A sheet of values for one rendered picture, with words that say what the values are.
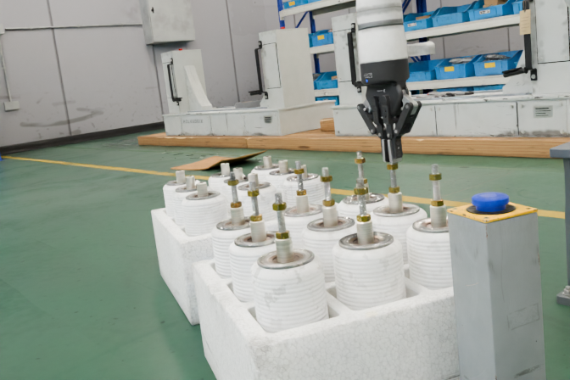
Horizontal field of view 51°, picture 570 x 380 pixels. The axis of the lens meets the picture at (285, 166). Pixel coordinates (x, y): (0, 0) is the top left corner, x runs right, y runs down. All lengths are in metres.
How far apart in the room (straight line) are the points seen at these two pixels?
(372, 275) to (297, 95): 3.44
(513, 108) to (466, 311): 2.27
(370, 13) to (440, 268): 0.39
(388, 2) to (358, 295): 0.43
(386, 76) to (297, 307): 0.37
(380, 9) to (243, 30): 7.57
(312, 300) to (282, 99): 3.39
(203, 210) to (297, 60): 3.02
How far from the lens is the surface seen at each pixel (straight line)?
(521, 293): 0.71
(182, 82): 5.28
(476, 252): 0.69
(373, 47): 0.92
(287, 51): 4.16
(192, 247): 1.24
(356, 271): 0.80
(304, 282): 0.75
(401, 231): 0.94
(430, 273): 0.86
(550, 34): 2.92
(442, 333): 0.84
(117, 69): 7.43
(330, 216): 0.92
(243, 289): 0.88
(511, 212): 0.69
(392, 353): 0.81
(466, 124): 3.09
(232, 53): 8.32
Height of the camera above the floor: 0.49
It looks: 9 degrees down
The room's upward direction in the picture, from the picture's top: 7 degrees counter-clockwise
